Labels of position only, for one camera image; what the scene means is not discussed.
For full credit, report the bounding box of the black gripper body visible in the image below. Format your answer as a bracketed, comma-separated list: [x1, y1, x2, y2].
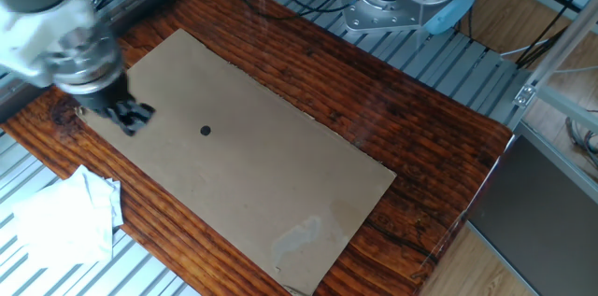
[81, 71, 135, 118]

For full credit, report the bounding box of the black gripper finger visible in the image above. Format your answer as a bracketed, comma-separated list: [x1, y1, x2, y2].
[133, 101, 156, 129]
[106, 105, 139, 137]

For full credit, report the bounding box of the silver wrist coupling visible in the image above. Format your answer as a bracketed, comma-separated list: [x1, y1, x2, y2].
[44, 22, 126, 97]

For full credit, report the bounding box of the brown cardboard sheet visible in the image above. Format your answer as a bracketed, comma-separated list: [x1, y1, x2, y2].
[74, 28, 397, 296]

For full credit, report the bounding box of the white crumpled cloth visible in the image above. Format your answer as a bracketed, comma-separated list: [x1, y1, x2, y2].
[11, 164, 125, 269]

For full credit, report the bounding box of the glossy brown wooden board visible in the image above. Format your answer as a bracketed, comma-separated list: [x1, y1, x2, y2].
[0, 0, 514, 296]

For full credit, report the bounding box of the dark grey flat panel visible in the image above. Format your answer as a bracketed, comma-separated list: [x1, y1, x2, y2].
[466, 134, 598, 296]

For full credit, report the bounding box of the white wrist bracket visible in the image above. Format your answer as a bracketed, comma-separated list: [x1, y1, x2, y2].
[0, 0, 97, 90]

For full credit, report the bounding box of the grey aluminium table rail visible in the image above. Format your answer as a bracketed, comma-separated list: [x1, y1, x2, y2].
[0, 0, 223, 122]

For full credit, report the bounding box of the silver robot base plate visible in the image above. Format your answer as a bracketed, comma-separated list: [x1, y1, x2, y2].
[339, 0, 468, 35]

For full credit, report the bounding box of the white floor cable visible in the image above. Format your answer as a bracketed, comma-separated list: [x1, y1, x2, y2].
[498, 36, 555, 58]

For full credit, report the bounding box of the black floor cable bundle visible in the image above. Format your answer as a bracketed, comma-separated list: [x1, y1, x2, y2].
[516, 4, 574, 69]

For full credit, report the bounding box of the aluminium frame post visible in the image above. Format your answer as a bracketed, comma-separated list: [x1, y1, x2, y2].
[512, 0, 598, 109]

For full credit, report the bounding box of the aluminium frame beam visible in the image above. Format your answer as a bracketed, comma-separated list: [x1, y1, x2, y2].
[532, 84, 598, 134]

